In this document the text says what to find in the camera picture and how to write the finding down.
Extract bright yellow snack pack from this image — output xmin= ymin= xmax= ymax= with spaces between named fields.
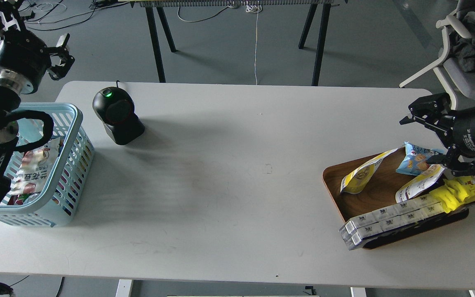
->
xmin=428 ymin=176 xmax=475 ymax=214

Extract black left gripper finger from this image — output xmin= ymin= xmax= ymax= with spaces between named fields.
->
xmin=47 ymin=33 xmax=75 ymax=80

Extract white snack bag in basket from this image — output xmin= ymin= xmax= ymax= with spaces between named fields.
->
xmin=8 ymin=137 xmax=65 ymax=205

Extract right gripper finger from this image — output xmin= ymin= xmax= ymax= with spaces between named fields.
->
xmin=427 ymin=144 xmax=475 ymax=177
xmin=399 ymin=92 xmax=454 ymax=133

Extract black table legs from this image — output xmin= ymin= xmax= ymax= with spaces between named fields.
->
xmin=144 ymin=6 xmax=178 ymax=83
xmin=298 ymin=0 xmax=332 ymax=86

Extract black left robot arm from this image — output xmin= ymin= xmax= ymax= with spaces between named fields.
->
xmin=0 ymin=0 xmax=74 ymax=202

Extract wooden tray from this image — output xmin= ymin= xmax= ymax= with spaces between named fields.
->
xmin=322 ymin=149 xmax=469 ymax=250

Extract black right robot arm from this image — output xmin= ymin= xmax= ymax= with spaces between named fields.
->
xmin=400 ymin=92 xmax=475 ymax=177

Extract white office chair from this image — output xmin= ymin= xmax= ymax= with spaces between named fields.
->
xmin=399 ymin=9 xmax=475 ymax=109

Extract black table legs right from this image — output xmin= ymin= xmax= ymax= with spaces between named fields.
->
xmin=298 ymin=0 xmax=332 ymax=86

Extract black barcode scanner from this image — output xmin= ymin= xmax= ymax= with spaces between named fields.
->
xmin=92 ymin=86 xmax=145 ymax=145

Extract light blue plastic basket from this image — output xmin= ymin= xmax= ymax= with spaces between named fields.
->
xmin=0 ymin=103 xmax=94 ymax=227

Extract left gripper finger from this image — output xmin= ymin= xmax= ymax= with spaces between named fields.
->
xmin=0 ymin=0 xmax=28 ymax=40

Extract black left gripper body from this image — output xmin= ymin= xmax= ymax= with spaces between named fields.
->
xmin=0 ymin=31 xmax=50 ymax=94

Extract white hanging cable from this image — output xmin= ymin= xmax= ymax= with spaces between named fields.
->
xmin=244 ymin=3 xmax=263 ymax=85

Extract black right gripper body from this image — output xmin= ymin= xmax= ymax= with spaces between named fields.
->
xmin=444 ymin=103 xmax=475 ymax=158

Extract black table legs left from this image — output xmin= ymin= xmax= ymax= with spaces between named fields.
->
xmin=144 ymin=6 xmax=178 ymax=83

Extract long silver snack box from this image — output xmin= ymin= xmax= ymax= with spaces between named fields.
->
xmin=339 ymin=194 xmax=445 ymax=250

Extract blue snack bag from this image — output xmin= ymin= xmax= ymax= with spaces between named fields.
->
xmin=396 ymin=141 xmax=444 ymax=176

